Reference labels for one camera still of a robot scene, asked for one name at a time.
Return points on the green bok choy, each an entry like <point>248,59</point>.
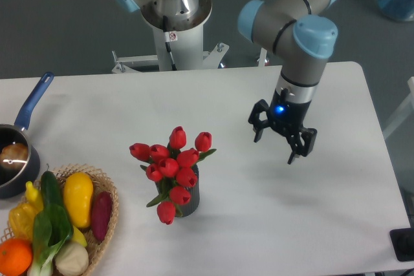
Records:
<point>52,228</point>

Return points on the white frame at right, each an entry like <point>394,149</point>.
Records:
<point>400,114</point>

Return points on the yellow squash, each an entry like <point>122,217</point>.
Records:
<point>77,196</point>

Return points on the fried patty in pan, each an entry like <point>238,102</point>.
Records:
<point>14,156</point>

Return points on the green cucumber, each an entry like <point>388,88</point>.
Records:
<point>51,190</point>

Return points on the small yellow pepper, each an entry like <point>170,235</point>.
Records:
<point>33,196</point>

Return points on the black device at edge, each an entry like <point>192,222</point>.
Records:
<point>402,241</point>

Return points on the yellow bell pepper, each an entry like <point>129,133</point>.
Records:
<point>21,220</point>

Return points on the beige garlic bulb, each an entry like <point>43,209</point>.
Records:
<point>72,259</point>

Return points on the dark grey ribbed vase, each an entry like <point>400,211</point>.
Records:
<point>178,198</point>

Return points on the blue handled saucepan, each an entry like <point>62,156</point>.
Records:
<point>13,182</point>

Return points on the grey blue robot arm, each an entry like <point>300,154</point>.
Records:
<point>294,31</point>

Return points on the orange fruit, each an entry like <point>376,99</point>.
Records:
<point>16,256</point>

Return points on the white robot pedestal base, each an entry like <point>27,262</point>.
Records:
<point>178,27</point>

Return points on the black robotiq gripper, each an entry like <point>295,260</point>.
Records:
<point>286,118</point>

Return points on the red tulip bouquet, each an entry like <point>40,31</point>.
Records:
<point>169,160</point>

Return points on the purple sweet potato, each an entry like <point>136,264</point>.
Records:
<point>101,214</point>

